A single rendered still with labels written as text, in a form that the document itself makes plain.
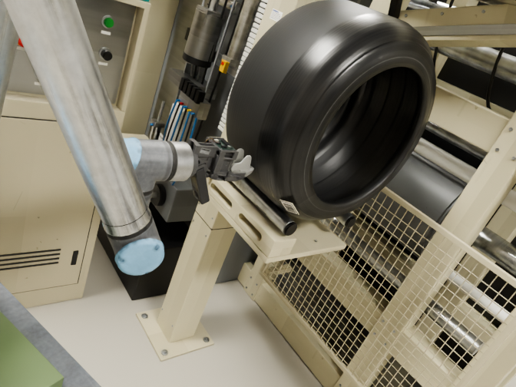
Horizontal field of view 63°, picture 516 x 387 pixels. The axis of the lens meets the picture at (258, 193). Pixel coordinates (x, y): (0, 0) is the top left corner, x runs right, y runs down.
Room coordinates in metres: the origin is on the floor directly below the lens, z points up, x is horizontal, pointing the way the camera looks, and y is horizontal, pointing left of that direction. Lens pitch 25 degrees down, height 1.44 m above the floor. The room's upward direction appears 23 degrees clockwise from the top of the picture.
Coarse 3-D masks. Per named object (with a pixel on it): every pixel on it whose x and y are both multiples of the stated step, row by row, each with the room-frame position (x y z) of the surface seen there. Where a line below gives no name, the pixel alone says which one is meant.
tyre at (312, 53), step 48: (336, 0) 1.22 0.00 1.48; (288, 48) 1.04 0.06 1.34; (336, 48) 1.00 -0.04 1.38; (384, 48) 1.04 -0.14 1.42; (240, 96) 1.05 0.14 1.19; (288, 96) 0.96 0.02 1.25; (336, 96) 0.97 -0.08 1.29; (384, 96) 1.46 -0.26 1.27; (432, 96) 1.27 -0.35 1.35; (240, 144) 1.05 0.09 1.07; (288, 144) 0.94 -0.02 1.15; (336, 144) 1.47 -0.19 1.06; (384, 144) 1.41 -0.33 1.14; (288, 192) 0.98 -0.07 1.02; (336, 192) 1.31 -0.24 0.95
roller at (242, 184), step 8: (240, 184) 1.17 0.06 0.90; (248, 184) 1.16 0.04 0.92; (248, 192) 1.14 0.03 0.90; (256, 192) 1.13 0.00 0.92; (256, 200) 1.11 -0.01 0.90; (264, 200) 1.10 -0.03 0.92; (264, 208) 1.08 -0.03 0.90; (272, 208) 1.07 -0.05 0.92; (272, 216) 1.06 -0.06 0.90; (280, 216) 1.05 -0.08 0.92; (288, 216) 1.06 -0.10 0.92; (280, 224) 1.03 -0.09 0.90; (288, 224) 1.02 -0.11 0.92; (296, 224) 1.04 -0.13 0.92; (288, 232) 1.02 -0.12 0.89
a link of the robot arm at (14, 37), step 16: (0, 0) 0.60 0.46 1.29; (0, 16) 0.61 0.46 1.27; (0, 32) 0.61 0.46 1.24; (16, 32) 0.64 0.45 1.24; (0, 48) 0.61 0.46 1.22; (16, 48) 0.66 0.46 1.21; (0, 64) 0.61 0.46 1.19; (0, 80) 0.62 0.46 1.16; (0, 96) 0.63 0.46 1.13; (0, 112) 0.63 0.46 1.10
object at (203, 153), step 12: (192, 144) 0.88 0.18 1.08; (204, 144) 0.90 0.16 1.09; (216, 144) 0.91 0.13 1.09; (228, 144) 0.94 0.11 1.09; (204, 156) 0.88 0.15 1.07; (216, 156) 0.90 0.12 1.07; (228, 156) 0.93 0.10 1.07; (204, 168) 0.89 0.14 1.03; (216, 168) 0.89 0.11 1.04; (228, 168) 0.93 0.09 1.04
